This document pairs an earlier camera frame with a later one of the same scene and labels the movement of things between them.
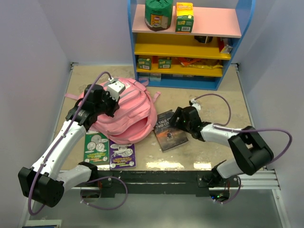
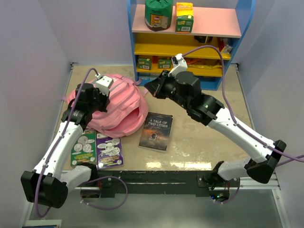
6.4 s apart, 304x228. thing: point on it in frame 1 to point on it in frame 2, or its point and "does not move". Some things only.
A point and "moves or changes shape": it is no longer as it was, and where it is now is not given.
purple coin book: x=122 y=156 to x=109 y=150
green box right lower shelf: x=165 y=62 does not move
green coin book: x=97 y=148 moves or changes shape
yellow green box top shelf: x=184 y=23 does not move
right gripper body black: x=180 y=123 to x=167 y=89
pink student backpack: x=123 y=109 moves or changes shape
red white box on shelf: x=223 y=45 does not move
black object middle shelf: x=204 y=39 does not move
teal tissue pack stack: x=149 y=77 does not move
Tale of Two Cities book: x=169 y=136 to x=156 y=133
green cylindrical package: x=158 y=14 does not move
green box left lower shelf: x=144 y=63 does not move
